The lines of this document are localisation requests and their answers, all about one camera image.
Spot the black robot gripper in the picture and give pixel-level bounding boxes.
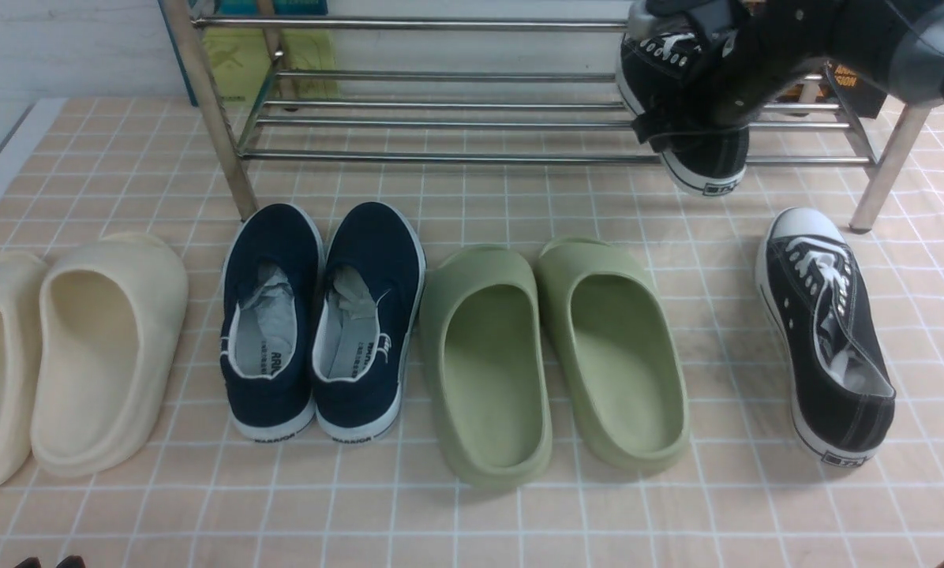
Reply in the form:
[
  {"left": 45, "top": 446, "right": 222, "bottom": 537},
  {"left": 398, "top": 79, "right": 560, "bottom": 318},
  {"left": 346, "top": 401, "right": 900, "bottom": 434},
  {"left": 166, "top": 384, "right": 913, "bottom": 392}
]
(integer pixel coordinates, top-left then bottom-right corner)
[{"left": 627, "top": 1, "right": 844, "bottom": 152}]

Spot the black canvas sneaker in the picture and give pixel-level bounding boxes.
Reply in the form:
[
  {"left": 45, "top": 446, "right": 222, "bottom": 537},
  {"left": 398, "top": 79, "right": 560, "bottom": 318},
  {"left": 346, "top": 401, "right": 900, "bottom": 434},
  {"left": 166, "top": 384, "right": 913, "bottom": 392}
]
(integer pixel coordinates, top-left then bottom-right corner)
[
  {"left": 614, "top": 32, "right": 749, "bottom": 197},
  {"left": 755, "top": 207, "right": 897, "bottom": 469}
]

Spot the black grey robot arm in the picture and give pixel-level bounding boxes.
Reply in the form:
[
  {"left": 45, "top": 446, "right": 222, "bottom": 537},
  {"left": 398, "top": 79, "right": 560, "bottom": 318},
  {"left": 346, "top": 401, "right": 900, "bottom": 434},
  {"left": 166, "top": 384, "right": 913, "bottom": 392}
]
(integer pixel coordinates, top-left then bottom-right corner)
[{"left": 627, "top": 1, "right": 944, "bottom": 151}]

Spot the navy canvas shoe right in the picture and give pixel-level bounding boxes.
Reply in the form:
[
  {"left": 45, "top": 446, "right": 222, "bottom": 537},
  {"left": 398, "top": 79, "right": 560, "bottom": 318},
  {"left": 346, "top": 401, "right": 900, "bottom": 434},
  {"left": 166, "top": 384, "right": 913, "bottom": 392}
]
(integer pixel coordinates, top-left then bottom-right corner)
[{"left": 311, "top": 202, "right": 426, "bottom": 445}]

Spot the navy canvas shoe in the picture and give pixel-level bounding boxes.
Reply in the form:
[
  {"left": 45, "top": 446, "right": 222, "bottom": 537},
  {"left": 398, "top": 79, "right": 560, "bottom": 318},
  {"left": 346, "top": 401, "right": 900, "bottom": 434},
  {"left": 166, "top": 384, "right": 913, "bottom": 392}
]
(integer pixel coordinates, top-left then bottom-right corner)
[
  {"left": 219, "top": 204, "right": 325, "bottom": 443},
  {"left": 311, "top": 202, "right": 426, "bottom": 445}
]

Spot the metal shoe rack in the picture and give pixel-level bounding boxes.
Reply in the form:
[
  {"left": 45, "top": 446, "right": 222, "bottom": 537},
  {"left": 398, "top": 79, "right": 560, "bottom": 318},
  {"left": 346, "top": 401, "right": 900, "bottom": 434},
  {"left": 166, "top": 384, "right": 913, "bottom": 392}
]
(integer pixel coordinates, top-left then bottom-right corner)
[{"left": 159, "top": 1, "right": 931, "bottom": 234}]

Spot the navy canvas shoe left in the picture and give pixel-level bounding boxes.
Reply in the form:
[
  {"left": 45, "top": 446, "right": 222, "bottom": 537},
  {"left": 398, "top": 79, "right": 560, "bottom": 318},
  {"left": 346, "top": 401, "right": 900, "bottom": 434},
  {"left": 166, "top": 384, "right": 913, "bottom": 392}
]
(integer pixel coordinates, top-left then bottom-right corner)
[{"left": 219, "top": 204, "right": 325, "bottom": 443}]

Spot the black image processing book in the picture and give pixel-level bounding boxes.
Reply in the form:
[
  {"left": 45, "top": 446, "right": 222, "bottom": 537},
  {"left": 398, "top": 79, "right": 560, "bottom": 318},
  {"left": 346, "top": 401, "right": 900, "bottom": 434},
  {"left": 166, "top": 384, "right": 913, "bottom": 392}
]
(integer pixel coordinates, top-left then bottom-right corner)
[{"left": 776, "top": 60, "right": 889, "bottom": 119}]

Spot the green slipper right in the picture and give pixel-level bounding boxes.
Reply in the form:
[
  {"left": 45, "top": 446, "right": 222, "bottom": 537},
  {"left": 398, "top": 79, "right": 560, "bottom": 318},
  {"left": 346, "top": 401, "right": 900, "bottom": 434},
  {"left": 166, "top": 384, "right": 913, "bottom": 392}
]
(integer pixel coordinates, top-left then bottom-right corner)
[{"left": 534, "top": 237, "right": 690, "bottom": 475}]

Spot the green slipper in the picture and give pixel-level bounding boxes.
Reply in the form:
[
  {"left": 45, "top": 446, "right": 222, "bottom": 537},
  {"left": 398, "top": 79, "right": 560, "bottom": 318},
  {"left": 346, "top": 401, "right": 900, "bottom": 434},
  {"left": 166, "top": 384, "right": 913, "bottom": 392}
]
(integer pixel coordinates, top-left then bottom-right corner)
[
  {"left": 418, "top": 245, "right": 553, "bottom": 491},
  {"left": 534, "top": 237, "right": 690, "bottom": 475}
]

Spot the green slipper left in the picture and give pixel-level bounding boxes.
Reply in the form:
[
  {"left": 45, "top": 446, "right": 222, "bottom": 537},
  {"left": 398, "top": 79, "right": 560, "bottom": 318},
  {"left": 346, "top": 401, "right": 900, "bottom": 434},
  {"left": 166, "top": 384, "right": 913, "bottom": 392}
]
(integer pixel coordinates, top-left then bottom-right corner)
[{"left": 418, "top": 245, "right": 553, "bottom": 491}]

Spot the teal yellow book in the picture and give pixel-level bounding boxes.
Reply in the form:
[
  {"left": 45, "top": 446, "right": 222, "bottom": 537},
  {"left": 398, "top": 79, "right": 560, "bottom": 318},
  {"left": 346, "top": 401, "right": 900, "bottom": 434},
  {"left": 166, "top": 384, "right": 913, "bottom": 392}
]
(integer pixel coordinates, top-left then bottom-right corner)
[{"left": 158, "top": 1, "right": 339, "bottom": 107}]

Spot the cream slipper right one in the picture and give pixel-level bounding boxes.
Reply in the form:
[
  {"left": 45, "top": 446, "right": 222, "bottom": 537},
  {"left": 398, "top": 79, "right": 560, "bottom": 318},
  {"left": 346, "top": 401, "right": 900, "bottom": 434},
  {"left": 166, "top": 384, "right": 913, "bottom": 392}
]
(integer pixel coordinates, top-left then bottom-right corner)
[{"left": 29, "top": 233, "right": 189, "bottom": 477}]

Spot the cream slipper far left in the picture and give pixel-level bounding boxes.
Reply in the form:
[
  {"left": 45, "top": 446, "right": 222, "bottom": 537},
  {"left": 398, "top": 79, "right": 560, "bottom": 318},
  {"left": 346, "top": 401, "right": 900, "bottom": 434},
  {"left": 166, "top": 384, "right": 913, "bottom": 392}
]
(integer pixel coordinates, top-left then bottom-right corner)
[{"left": 0, "top": 252, "right": 47, "bottom": 485}]

